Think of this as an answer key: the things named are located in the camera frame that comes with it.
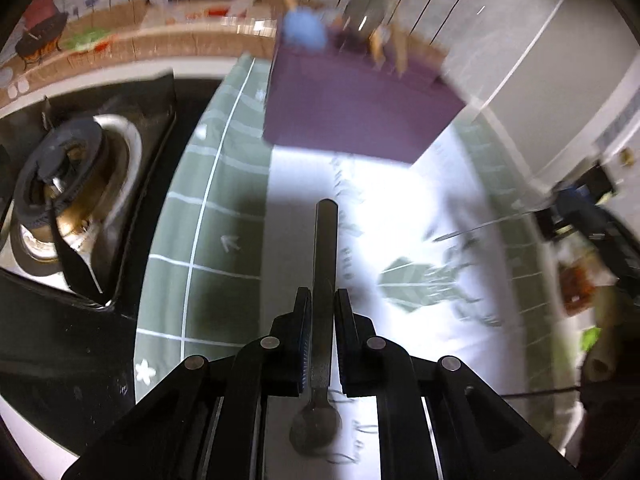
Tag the red packet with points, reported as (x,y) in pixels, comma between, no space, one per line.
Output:
(575,285)

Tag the beige cylinder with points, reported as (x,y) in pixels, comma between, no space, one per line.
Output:
(606,330)

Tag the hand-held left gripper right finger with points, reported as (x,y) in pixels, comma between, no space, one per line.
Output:
(346,340)

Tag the green blurred object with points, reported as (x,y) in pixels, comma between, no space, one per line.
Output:
(592,340)

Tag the gas stove burner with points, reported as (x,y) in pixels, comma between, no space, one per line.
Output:
(50,360)

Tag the wooden utensil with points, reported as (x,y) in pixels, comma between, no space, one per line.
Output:
(400,45)
(377,46)

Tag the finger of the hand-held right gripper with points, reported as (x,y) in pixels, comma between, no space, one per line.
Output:
(572,207)

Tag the green white printed tablecloth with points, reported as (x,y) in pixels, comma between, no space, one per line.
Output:
(225,185)

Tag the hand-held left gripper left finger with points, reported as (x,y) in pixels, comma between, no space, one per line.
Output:
(299,340)

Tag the purple box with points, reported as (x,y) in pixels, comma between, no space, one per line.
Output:
(350,105)

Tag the metal ladle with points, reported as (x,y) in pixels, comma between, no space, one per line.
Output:
(366,10)

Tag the thin metal chopstick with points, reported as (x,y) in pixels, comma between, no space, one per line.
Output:
(475,230)

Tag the metal spoon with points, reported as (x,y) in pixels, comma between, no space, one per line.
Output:
(325,260)

